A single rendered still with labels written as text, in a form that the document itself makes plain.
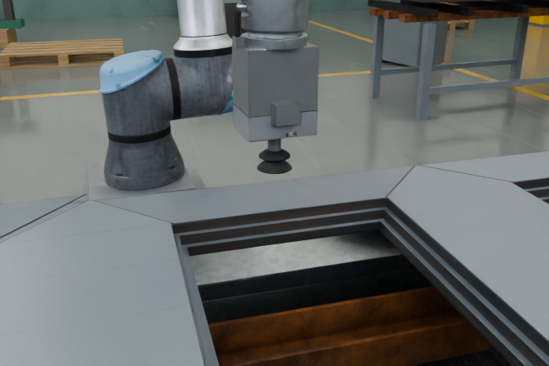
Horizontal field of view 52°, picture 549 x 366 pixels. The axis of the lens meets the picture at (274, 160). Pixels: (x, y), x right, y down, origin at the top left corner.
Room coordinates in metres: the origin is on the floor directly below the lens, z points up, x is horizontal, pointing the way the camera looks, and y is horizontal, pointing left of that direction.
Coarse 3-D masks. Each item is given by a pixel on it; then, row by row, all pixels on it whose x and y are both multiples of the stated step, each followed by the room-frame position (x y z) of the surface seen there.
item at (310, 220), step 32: (544, 192) 0.70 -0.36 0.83; (32, 224) 0.57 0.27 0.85; (192, 224) 0.58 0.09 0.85; (224, 224) 0.59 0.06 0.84; (256, 224) 0.59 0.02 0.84; (288, 224) 0.60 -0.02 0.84; (320, 224) 0.61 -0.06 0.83; (352, 224) 0.62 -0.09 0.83; (384, 224) 0.62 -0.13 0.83; (416, 224) 0.57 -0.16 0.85; (416, 256) 0.54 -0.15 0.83; (448, 256) 0.51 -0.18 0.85; (192, 288) 0.46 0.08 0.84; (448, 288) 0.48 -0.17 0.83; (480, 288) 0.45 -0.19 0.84; (480, 320) 0.43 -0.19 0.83; (512, 320) 0.41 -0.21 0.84; (512, 352) 0.38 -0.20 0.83; (544, 352) 0.37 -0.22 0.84
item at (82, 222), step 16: (112, 208) 0.61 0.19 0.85; (48, 224) 0.57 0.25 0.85; (64, 224) 0.57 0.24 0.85; (80, 224) 0.57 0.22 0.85; (96, 224) 0.57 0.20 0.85; (112, 224) 0.57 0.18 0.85; (128, 224) 0.57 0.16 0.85; (144, 224) 0.57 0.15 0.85; (160, 224) 0.57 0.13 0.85; (16, 240) 0.53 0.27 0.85
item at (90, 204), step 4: (88, 200) 0.63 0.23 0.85; (92, 200) 0.63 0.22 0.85; (80, 204) 0.62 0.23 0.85; (84, 204) 0.62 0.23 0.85; (88, 204) 0.62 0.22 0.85; (92, 204) 0.62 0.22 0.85; (96, 204) 0.62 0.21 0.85; (100, 204) 0.62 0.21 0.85; (104, 204) 0.62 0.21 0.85; (72, 208) 0.61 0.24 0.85; (76, 208) 0.61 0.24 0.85; (80, 208) 0.61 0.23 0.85; (84, 208) 0.61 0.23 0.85; (88, 208) 0.61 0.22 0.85; (92, 208) 0.61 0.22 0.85; (96, 208) 0.61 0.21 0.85; (100, 208) 0.61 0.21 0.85; (64, 212) 0.60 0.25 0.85
